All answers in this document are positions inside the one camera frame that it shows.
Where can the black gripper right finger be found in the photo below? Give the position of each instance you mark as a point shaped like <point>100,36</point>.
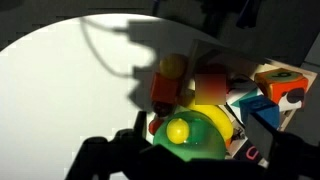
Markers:
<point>263,136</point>

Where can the orange cube block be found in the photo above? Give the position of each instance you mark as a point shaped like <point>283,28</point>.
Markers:
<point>165,88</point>

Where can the orange dice cube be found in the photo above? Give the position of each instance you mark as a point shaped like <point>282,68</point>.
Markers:
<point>276,85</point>

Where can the yellow banana toy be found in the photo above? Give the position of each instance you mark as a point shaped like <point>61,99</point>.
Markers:
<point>218,120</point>

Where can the small red toy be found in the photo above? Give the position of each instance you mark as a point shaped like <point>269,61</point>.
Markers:
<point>154,126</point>

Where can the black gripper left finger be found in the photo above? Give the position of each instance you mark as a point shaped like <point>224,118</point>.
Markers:
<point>140,124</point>

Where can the green translucent bowl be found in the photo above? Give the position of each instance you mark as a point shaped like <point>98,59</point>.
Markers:
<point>200,143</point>

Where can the small yellow ball toy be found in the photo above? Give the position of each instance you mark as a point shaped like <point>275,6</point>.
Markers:
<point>177,131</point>

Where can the blue cube block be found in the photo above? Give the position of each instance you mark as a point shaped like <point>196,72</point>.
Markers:
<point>261,111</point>

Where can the wooden tray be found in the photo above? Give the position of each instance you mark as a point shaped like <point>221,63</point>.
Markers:
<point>243,66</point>

